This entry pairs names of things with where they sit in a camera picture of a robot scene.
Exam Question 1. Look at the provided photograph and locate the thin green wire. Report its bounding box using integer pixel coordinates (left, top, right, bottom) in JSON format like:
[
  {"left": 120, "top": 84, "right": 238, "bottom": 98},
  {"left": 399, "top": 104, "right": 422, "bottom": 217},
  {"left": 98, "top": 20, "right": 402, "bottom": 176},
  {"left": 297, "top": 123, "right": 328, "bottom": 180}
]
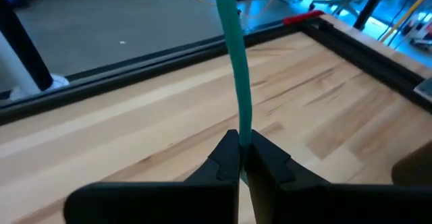
[{"left": 211, "top": 0, "right": 253, "bottom": 148}]

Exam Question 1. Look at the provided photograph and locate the yellow hanging cord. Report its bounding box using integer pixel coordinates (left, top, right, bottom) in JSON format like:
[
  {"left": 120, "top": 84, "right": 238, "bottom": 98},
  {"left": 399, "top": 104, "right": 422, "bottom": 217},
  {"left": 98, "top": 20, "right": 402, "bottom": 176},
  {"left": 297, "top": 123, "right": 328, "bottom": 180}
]
[{"left": 381, "top": 0, "right": 432, "bottom": 45}]

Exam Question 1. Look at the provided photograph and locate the red clamp handle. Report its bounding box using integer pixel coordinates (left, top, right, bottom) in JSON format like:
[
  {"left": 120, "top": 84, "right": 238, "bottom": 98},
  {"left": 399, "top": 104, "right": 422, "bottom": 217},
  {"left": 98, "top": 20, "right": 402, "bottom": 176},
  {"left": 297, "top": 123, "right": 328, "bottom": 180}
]
[{"left": 282, "top": 9, "right": 325, "bottom": 26}]

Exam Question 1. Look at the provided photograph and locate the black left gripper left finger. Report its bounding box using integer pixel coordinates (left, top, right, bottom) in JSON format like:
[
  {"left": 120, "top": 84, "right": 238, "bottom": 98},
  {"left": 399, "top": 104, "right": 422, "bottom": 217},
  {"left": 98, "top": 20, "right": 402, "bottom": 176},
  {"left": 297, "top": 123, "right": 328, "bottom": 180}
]
[{"left": 63, "top": 129, "right": 242, "bottom": 224}]

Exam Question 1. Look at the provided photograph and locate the black desk stand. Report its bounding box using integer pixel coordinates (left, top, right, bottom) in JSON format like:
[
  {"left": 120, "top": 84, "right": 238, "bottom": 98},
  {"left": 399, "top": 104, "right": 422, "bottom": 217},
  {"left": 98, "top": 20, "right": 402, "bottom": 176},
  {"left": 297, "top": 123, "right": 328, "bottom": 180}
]
[{"left": 353, "top": 0, "right": 395, "bottom": 31}]

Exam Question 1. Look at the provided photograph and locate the black aluminium table frame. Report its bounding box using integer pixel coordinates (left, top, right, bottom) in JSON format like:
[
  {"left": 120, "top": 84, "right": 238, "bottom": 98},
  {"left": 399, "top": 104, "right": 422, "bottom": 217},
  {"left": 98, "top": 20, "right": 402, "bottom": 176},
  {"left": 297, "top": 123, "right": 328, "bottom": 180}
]
[{"left": 0, "top": 13, "right": 432, "bottom": 125}]

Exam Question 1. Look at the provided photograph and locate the silver frame bracket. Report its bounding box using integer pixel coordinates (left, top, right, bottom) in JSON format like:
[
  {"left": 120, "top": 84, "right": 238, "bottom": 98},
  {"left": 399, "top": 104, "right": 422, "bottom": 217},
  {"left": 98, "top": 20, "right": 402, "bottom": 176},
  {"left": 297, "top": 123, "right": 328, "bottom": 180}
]
[{"left": 414, "top": 78, "right": 432, "bottom": 102}]

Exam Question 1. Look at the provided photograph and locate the white pole with black stripe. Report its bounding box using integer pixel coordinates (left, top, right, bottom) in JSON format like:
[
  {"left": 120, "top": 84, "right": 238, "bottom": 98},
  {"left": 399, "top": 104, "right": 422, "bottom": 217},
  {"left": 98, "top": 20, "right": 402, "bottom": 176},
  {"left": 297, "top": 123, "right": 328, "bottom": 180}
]
[{"left": 0, "top": 0, "right": 70, "bottom": 101}]

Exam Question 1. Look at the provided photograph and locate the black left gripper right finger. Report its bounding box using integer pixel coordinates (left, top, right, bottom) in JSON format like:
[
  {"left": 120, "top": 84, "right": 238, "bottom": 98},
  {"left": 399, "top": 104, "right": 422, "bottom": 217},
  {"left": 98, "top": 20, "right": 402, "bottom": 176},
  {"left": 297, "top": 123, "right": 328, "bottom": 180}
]
[{"left": 241, "top": 130, "right": 432, "bottom": 224}]

